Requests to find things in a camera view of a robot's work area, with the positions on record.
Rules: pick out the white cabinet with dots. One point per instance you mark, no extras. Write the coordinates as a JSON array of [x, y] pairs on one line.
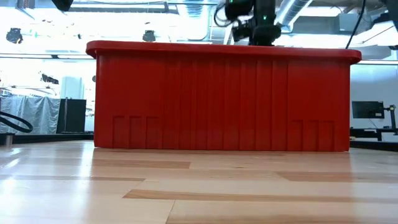
[[72, 87]]

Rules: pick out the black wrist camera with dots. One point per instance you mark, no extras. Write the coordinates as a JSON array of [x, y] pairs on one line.
[[243, 31]]

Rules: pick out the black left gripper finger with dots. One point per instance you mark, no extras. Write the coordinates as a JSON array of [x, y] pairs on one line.
[[63, 4]]

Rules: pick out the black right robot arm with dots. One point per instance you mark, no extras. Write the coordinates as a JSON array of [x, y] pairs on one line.
[[264, 12]]

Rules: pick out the silver ceiling air duct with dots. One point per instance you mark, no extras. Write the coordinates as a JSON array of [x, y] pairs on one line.
[[293, 12]]

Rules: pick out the black cabinet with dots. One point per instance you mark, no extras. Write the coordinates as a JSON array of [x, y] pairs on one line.
[[73, 116]]

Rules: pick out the dark hanging ceiling lamp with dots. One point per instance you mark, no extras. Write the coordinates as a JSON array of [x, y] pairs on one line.
[[149, 36]]

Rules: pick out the black computer monitor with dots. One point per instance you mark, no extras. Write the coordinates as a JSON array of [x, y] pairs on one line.
[[368, 109]]

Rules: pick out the grey cloth cover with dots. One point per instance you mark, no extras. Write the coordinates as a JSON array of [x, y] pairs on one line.
[[37, 115]]

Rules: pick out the dark ceiling fixture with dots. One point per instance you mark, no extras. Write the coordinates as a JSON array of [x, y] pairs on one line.
[[14, 35]]

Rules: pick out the black desk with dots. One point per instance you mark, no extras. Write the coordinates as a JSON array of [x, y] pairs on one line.
[[367, 133]]

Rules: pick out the black table frame rail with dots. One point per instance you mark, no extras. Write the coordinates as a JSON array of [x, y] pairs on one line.
[[53, 137]]

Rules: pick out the red plastic bin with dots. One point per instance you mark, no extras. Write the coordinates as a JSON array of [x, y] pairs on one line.
[[186, 99]]

